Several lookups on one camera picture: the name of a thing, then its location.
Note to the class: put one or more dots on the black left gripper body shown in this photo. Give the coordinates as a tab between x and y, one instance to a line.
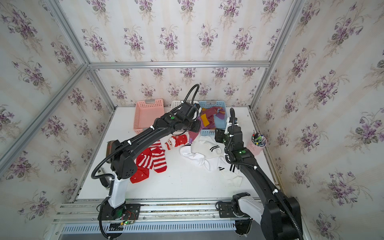
191	125

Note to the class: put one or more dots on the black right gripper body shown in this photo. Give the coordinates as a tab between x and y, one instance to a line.
224	138

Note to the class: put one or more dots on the purple sock yellow cuff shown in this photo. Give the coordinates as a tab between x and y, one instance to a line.
205	123

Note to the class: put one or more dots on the red white striped sock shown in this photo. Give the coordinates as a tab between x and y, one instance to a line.
153	158

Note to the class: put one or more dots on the purple striped sock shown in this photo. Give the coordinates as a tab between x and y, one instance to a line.
216	115

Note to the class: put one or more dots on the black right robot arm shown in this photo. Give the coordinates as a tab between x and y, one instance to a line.
279	216

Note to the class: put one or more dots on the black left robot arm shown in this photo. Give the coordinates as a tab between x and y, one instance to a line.
118	166

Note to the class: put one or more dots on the white plastic basket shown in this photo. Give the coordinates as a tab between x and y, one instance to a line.
176	105

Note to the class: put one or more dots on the blue plastic basket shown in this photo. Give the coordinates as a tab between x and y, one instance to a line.
209	104

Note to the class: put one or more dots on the pink plastic basket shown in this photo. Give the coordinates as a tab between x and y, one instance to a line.
146	112

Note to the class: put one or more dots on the pink pen cup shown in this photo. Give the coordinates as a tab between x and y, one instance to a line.
257	143

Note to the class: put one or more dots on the red santa christmas sock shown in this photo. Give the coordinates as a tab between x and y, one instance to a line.
176	141

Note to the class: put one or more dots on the white sock black stripes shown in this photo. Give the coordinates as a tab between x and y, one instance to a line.
230	174

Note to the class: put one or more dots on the white ankle sock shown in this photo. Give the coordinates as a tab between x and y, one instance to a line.
204	152

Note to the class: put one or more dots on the brown plaid glasses case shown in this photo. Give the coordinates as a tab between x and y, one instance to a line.
109	150

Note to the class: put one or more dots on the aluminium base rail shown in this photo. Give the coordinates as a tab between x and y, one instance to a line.
155	210

